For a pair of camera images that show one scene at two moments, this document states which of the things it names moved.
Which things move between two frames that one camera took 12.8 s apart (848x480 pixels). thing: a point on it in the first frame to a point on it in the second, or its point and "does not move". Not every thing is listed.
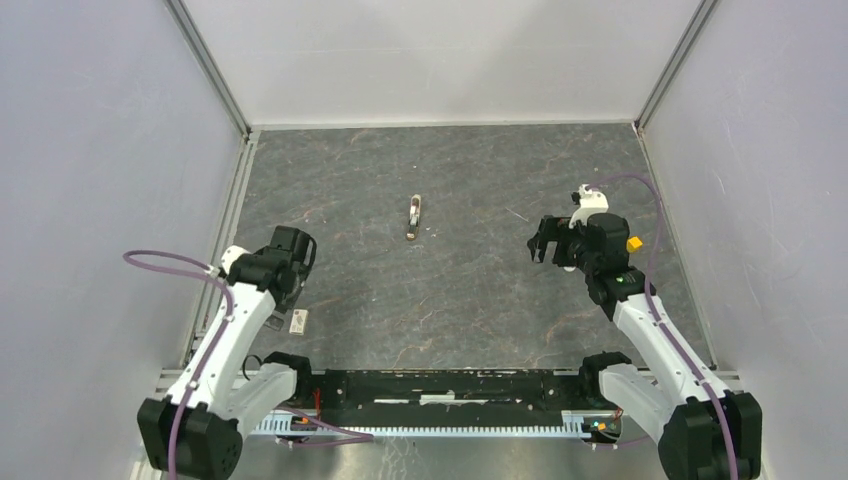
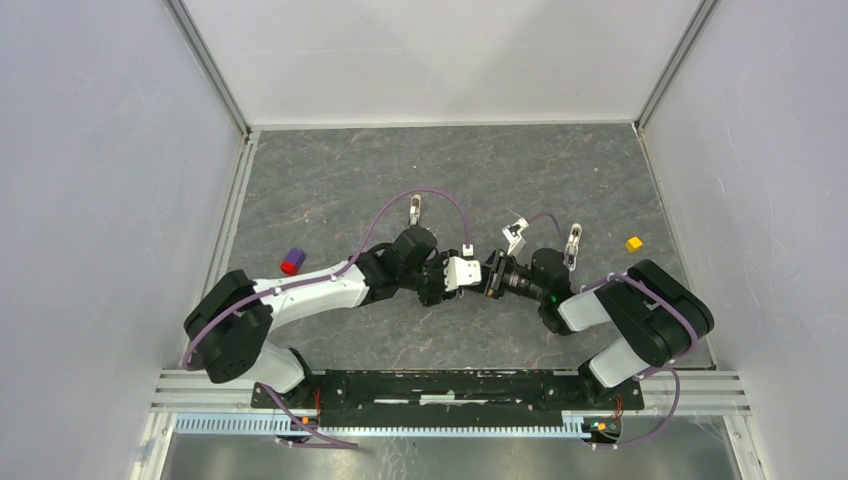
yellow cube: x=633 y=244 does not move
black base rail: x=455 y=398 does not move
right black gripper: x=552 y=228 to x=492 y=273
